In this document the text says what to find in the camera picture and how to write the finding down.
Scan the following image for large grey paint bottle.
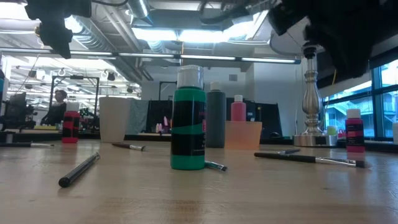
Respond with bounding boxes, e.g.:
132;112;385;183
205;81;227;149

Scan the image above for person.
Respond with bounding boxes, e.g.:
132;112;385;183
40;89;68;127

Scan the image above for teal hanging cloth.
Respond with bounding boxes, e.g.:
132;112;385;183
126;99;150;135

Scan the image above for black background rig frame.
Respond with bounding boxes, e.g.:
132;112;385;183
49;75;101;131

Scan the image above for small red paint bottle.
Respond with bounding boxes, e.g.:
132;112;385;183
61;101;81;144

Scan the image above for black partition panel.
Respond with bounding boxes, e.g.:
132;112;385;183
145;96;284;140

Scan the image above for black paintbrush silver ferrule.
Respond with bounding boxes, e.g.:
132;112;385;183
204;160;228;172
0;141;55;148
276;148;302;156
58;151;101;189
253;151;368;169
111;142;147;152

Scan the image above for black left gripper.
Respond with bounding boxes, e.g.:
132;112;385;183
24;0;93;60

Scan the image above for large coral paint bottle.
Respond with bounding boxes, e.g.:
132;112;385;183
230;95;247;123

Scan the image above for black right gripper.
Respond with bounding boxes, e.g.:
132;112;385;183
269;0;398;78

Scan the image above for silver lamp cream shade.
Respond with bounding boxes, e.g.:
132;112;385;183
269;15;340;147

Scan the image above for orange translucent plastic tray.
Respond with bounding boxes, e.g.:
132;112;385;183
224;120;263;151

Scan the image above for black monitor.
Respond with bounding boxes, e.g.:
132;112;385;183
0;91;37;130

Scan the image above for white paper cup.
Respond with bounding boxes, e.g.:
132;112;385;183
98;96;132;144

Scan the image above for long light bar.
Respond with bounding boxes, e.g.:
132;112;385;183
0;47;302;65

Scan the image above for small magenta paint bottle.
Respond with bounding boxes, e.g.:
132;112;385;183
345;108;366;154

